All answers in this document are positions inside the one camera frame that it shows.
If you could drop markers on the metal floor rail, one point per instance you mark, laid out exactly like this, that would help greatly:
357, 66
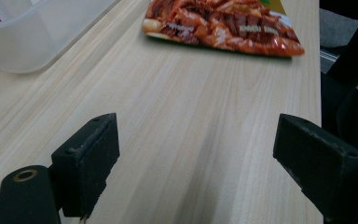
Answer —
327, 56

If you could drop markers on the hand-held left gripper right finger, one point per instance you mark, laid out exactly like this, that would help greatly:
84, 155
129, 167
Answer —
329, 174

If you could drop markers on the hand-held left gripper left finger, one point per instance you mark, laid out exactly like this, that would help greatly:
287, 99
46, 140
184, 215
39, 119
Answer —
87, 165

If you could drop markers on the clear plastic container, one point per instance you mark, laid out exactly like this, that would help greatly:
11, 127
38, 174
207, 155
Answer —
28, 46

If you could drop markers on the green meat food packet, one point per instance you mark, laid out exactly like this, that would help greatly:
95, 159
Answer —
223, 28

